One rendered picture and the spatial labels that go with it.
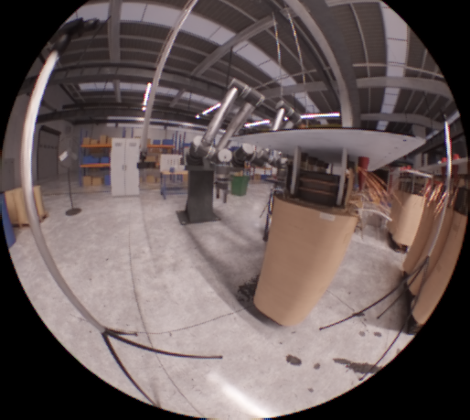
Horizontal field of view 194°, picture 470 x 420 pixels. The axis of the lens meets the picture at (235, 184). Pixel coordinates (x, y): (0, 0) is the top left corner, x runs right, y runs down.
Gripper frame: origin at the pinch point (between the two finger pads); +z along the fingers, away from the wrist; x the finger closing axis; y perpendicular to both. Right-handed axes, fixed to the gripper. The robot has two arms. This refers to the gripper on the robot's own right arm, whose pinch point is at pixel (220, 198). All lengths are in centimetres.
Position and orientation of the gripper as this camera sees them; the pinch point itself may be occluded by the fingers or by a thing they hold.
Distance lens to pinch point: 111.9
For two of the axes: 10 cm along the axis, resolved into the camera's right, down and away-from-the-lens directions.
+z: -0.7, 9.9, 1.5
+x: 5.1, 1.6, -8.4
